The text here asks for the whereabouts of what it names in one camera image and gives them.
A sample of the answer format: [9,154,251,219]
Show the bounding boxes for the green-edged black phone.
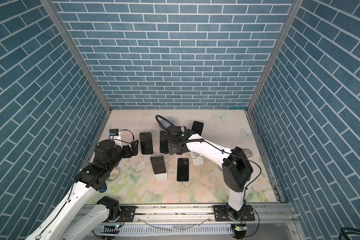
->
[177,158,189,182]

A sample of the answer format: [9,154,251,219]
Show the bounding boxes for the black phone front stand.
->
[150,155,167,175]

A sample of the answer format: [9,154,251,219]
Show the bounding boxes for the white phone stand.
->
[155,173,168,182]
[191,152,204,167]

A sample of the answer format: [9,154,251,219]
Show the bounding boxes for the white phone stand front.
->
[155,173,168,182]

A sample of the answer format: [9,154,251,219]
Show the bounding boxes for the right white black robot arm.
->
[164,126,253,221]

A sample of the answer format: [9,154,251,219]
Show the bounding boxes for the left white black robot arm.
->
[27,140,139,240]

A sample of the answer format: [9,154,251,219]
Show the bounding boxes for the pink-edged black phone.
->
[160,131,169,154]

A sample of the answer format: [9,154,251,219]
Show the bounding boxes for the black phone on round stand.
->
[192,121,204,136]

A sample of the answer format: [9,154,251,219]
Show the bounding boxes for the lavender ceramic mug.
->
[159,117,175,128]

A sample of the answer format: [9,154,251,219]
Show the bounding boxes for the tape roll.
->
[107,167,121,182]

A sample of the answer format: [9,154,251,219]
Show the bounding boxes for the small blue object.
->
[99,183,108,193]

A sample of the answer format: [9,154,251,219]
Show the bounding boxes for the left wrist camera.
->
[109,129,121,141]

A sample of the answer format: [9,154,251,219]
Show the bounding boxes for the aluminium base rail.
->
[87,203,304,240]

